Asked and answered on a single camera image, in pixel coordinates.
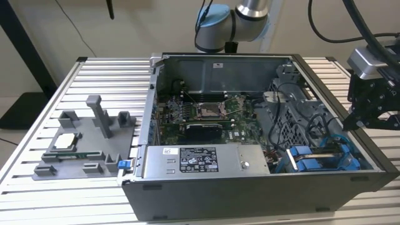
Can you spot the black monitor stand pole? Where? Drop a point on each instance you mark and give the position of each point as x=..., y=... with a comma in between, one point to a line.
x=29, y=47

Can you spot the grey parts rack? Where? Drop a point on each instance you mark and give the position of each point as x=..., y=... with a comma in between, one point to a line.
x=94, y=145

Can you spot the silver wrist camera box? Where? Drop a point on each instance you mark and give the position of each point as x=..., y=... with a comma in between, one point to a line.
x=366, y=62

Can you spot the black RAM slots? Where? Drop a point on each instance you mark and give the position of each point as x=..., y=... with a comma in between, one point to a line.
x=203, y=96

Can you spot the black antenna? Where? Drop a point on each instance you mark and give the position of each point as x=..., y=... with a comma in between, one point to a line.
x=110, y=9

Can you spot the blue case latch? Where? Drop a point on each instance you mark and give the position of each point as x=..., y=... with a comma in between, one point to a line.
x=125, y=164

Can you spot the silver power supply unit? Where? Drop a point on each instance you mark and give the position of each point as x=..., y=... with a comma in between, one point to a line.
x=206, y=160

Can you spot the black open PC case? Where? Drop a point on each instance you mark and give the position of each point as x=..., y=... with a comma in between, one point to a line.
x=250, y=199

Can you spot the green RAM stick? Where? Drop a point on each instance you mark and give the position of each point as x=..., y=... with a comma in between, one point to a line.
x=82, y=154

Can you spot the grey metal disk bay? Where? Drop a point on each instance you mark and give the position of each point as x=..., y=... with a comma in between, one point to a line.
x=287, y=117

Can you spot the green motherboard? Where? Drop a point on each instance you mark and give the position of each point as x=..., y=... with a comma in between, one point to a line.
x=243, y=131

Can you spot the black graphics card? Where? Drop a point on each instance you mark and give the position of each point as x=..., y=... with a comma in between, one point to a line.
x=203, y=132

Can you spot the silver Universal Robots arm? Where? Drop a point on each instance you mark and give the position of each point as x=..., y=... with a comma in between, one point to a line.
x=219, y=30

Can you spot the CPU socket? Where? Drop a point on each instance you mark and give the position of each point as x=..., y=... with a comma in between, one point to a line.
x=207, y=110

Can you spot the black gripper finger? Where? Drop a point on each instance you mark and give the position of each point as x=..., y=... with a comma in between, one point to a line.
x=353, y=122
x=385, y=123

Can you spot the silver CPU chip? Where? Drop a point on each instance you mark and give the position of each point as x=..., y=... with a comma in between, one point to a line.
x=66, y=141

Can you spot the black stand base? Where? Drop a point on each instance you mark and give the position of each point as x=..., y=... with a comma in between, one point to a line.
x=25, y=110

